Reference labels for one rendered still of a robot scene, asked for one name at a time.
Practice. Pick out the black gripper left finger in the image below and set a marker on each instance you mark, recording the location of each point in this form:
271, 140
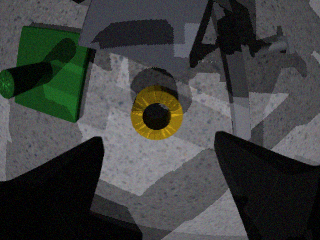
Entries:
53, 200

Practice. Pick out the gold round nut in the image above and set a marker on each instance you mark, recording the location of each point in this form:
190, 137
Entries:
161, 128

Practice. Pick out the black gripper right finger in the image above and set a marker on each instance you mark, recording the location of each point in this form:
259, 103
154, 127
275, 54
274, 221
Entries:
277, 197

